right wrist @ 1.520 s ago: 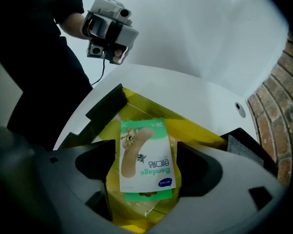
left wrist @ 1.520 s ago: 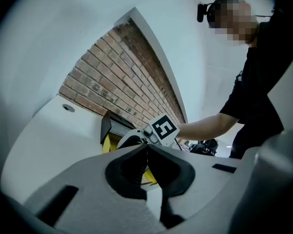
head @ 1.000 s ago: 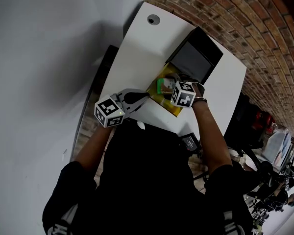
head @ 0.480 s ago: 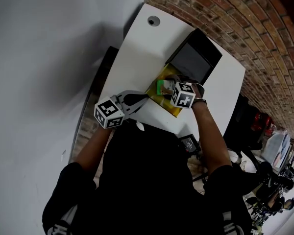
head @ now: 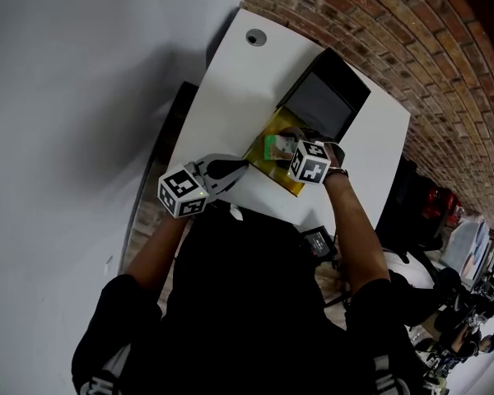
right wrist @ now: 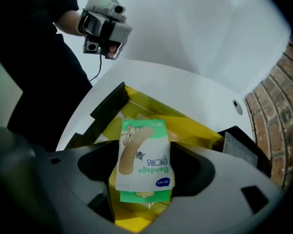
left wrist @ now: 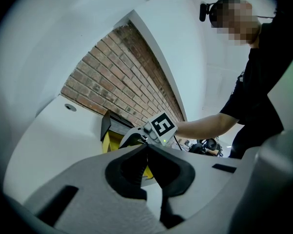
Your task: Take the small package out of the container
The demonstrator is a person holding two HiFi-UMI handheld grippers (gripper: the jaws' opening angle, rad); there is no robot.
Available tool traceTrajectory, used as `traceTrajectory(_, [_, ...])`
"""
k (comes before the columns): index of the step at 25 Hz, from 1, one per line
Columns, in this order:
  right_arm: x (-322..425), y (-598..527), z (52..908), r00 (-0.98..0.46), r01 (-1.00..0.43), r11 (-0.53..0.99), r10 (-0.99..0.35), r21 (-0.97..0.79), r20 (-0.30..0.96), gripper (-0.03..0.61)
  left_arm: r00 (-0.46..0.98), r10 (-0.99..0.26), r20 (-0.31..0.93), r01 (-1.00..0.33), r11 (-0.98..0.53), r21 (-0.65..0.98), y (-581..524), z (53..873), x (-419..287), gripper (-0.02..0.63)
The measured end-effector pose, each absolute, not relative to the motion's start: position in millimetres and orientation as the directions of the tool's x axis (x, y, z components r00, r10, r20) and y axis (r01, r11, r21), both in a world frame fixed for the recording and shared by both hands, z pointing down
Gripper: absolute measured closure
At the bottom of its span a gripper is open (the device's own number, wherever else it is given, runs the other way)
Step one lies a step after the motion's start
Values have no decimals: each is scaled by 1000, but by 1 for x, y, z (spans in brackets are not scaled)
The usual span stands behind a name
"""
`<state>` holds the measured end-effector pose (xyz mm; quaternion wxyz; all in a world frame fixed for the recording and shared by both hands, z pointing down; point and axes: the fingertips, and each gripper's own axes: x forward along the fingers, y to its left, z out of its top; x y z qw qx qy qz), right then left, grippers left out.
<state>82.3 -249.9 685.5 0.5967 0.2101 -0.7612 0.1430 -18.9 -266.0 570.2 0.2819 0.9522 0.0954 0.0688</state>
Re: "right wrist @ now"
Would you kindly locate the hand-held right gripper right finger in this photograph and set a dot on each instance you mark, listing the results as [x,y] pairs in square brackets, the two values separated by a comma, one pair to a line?
[222,203]

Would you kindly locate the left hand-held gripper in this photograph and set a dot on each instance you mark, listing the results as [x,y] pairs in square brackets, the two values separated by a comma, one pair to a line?
[97,25]

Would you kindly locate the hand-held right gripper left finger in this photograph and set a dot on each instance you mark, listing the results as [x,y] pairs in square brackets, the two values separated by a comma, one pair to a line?
[70,191]

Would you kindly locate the green card packet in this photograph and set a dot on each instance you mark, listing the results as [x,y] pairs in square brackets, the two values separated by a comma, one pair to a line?
[144,155]

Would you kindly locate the person's left forearm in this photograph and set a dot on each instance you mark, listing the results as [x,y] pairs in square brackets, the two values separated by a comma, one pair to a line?
[68,23]

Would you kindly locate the person's left hand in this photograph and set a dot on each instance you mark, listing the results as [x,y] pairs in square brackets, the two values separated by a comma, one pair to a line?
[112,51]

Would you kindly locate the person's black clothed body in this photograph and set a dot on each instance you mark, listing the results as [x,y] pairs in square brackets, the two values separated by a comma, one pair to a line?
[39,69]

